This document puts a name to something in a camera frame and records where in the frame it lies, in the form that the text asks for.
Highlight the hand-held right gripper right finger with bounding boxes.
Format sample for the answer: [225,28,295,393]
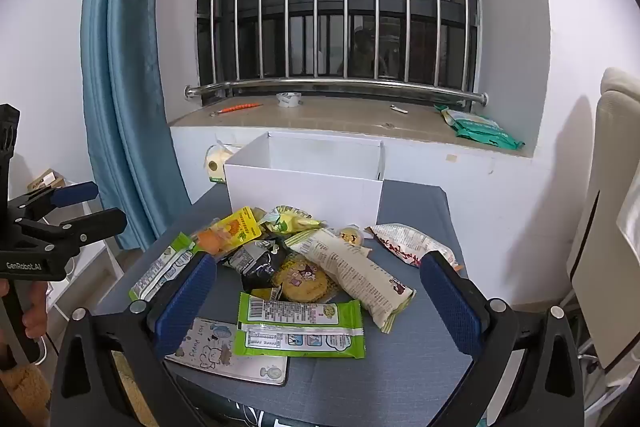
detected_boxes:
[419,250,587,427]

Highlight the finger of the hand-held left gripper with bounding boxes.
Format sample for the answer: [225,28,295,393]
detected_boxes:
[14,207,128,258]
[9,181,100,222]

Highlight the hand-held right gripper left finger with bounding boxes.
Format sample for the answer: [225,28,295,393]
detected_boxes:
[50,251,219,427]

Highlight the long green white snack packet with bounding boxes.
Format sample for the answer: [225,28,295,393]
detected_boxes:
[129,231,197,304]

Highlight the white red printed snack packet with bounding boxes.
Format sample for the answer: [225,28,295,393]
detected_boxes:
[369,223,459,271]

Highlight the black snack packet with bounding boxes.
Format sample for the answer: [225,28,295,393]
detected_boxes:
[222,239,287,291]

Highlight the orange yellow snack packet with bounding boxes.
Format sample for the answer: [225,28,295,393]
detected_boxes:
[194,206,264,256]

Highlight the long cream snack packet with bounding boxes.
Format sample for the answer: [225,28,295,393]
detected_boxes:
[287,228,417,334]

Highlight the round yellow cracker packet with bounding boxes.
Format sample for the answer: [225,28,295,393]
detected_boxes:
[269,256,337,304]

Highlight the small round yellow pastry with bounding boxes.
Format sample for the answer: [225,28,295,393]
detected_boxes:
[339,227,367,249]

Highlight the yellow-green snack packet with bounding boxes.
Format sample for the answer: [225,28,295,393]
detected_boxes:
[257,205,327,236]

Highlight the white cardboard box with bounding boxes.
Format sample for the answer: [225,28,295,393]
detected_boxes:
[223,131,387,229]

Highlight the person's left hand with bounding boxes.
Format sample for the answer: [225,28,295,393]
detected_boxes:
[21,282,49,344]

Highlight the small brown cardboard box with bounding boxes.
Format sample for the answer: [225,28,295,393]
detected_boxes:
[26,169,67,194]

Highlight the white shelf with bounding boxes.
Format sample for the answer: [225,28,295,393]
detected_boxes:
[42,201,124,324]

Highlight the phone with cartoon case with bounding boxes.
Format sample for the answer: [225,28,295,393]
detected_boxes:
[164,317,290,387]

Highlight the yellow tissue pack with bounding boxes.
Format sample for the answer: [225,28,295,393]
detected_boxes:
[202,139,244,184]

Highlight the blue curtain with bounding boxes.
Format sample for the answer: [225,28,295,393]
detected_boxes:
[80,0,194,253]

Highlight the teal green pack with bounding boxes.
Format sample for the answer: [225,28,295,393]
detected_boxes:
[454,122,525,152]

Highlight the orange pen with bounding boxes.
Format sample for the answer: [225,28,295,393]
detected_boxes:
[210,103,264,117]

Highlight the light green pouch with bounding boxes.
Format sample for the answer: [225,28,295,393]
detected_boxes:
[434,104,502,134]

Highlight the cream chair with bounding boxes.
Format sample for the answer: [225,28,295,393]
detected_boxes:
[566,67,640,414]

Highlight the stone window sill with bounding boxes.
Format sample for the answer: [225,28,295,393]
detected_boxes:
[167,96,539,158]

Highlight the steel window guard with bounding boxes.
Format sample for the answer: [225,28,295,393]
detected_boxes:
[184,0,489,108]

